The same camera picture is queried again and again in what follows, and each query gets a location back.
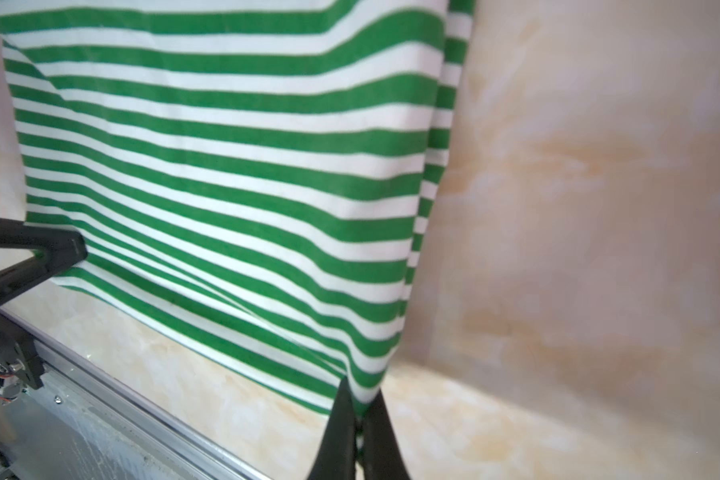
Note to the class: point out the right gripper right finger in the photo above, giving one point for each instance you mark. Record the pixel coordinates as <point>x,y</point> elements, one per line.
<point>381,456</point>

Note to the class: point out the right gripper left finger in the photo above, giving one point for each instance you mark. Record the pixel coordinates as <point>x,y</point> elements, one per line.
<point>336,455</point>

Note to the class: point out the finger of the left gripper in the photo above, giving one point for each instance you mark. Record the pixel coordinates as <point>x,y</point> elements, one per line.
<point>54,251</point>

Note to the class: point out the green white striped garment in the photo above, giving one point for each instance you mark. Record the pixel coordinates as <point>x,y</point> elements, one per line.
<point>252,179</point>

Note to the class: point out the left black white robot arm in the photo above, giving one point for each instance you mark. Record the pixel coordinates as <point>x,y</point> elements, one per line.
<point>18,354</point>

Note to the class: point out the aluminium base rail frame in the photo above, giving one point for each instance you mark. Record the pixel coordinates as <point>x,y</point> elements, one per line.
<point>83,424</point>

